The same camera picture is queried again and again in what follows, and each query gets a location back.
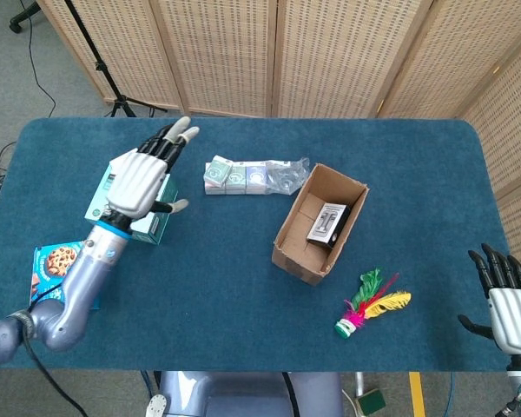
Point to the plastic-wrapped tissue pack bundle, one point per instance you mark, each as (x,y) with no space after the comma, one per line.
(256,178)

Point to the single green tissue pack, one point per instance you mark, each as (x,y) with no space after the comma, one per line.
(217,171)

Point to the blue carpet table mat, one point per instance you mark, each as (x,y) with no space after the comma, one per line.
(208,282)

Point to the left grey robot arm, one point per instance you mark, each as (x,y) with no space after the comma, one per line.
(82,278)

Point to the wicker folding screen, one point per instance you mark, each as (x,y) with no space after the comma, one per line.
(330,56)

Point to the open brown cardboard box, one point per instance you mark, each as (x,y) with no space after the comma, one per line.
(295,256)

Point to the right silver-black robot hand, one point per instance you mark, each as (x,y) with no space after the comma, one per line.
(516,321)

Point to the black tripod stand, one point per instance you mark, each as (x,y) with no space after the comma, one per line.
(104,71)

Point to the blue-grey robot torso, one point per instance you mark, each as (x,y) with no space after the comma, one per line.
(243,395)

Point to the white box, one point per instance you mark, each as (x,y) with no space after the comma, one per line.
(327,223)

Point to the green sponge pad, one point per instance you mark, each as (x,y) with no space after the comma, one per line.
(372,401)

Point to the left silver-black robot hand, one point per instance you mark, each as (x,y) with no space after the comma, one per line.
(134,178)

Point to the blue cookie box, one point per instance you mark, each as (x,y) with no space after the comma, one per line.
(52,260)

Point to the colourful feather shuttlecock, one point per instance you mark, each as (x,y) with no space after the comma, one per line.
(364,306)

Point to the teal Philips speaker box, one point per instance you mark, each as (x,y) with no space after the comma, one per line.
(156,229)

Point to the black office chair wheel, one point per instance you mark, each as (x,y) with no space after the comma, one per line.
(21,17)

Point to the grey table leg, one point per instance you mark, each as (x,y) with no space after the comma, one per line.
(359,382)

